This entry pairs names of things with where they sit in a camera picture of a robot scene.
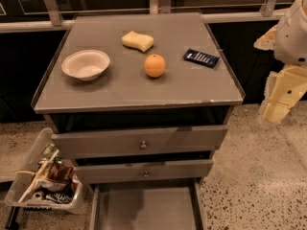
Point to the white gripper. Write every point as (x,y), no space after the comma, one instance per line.
(292,38)

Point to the orange fruit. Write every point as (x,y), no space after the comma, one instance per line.
(154,66)

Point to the top grey drawer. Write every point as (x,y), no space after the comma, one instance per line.
(148,141)

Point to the middle grey drawer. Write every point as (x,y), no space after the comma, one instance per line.
(143,171)

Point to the grey drawer cabinet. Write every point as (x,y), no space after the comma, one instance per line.
(125,97)

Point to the bottom open grey drawer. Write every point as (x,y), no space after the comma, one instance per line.
(150,205)

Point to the yellow sponge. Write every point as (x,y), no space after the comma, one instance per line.
(142,42)

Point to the white paper bowl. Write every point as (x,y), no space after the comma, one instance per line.
(86,65)

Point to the brown snack bag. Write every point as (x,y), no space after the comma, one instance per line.
(58,177)

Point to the clear plastic bin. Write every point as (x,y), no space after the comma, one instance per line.
(27,191)

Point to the metal railing frame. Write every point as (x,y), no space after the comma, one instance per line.
(48,15)

